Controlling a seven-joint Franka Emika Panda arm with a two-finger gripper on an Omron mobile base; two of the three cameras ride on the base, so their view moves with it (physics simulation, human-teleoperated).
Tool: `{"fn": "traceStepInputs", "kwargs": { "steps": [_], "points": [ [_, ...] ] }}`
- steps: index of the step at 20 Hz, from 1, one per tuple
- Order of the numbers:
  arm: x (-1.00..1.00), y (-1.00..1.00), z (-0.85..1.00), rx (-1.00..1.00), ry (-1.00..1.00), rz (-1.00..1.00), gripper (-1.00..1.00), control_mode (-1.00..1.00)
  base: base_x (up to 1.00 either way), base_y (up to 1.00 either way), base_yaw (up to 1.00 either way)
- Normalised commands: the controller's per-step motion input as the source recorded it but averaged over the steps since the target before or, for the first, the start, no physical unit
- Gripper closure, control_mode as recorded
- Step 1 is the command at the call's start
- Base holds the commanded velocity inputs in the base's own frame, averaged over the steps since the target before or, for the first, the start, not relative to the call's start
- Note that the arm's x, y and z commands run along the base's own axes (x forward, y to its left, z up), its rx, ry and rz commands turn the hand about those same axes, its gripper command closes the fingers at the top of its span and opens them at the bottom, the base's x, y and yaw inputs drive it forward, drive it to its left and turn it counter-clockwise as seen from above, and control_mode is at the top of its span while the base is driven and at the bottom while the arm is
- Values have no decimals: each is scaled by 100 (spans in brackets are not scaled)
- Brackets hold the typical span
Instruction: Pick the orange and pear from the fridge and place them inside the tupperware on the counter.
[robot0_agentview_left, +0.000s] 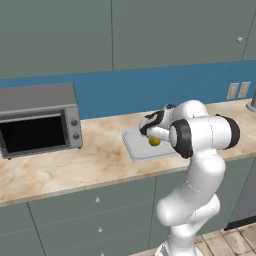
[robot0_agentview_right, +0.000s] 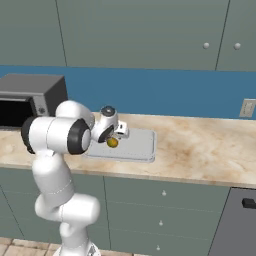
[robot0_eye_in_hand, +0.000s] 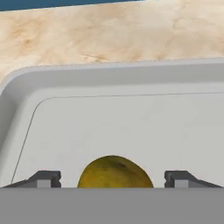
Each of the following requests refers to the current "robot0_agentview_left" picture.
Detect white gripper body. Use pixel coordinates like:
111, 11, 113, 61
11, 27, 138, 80
146, 126, 172, 144

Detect white tupperware container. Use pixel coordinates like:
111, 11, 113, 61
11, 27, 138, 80
121, 127, 182, 163

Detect dark grey appliance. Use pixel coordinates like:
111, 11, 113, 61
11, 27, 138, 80
224, 162, 256, 232

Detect white wall socket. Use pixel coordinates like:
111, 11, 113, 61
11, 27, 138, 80
237, 80, 252, 100
226, 82, 241, 101

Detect grey-green wall cupboard door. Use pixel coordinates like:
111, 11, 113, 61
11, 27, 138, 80
111, 0, 256, 71
0, 0, 114, 81
241, 13, 256, 63

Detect grey toaster oven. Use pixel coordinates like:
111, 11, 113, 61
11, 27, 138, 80
0, 82, 84, 161

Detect grey metal object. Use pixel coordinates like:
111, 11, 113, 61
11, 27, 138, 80
245, 91, 256, 115

